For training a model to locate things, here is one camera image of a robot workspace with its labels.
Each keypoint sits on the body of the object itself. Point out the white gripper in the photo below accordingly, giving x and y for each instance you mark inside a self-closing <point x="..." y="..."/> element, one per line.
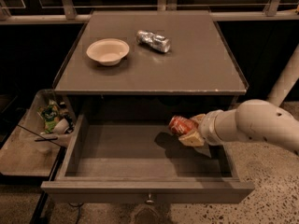
<point x="206" y="127"/>

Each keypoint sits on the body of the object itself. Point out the crushed silver can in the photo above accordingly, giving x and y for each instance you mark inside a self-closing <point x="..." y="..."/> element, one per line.
<point x="158" y="42"/>

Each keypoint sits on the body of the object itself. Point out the green snack bag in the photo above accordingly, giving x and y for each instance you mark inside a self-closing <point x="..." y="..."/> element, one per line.
<point x="50" y="115"/>

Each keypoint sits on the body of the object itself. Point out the open grey top drawer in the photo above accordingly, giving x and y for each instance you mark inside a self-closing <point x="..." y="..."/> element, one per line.
<point x="111" y="161"/>

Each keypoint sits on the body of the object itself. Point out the metal window railing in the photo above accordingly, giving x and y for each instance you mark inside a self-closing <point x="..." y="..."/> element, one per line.
<point x="46" y="11"/>

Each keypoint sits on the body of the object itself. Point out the white paper bowl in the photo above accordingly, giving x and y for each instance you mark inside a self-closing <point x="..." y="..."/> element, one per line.
<point x="108" y="52"/>

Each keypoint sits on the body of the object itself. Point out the red coke can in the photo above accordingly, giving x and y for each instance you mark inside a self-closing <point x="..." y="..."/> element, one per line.
<point x="180" y="125"/>

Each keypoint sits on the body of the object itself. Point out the grey cabinet with flat top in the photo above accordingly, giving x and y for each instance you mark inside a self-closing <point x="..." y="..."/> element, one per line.
<point x="198" y="62"/>

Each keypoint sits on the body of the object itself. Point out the round metal drawer knob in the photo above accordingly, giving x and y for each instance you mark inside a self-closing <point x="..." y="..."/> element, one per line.
<point x="149" y="200"/>

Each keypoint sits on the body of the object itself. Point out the clear plastic bin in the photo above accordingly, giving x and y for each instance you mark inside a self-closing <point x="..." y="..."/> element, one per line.
<point x="29" y="152"/>

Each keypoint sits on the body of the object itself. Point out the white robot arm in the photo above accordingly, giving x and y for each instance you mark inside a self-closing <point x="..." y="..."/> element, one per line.
<point x="253" y="120"/>

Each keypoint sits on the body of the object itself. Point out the white cup in bin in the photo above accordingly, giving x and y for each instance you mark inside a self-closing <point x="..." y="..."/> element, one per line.
<point x="61" y="127"/>

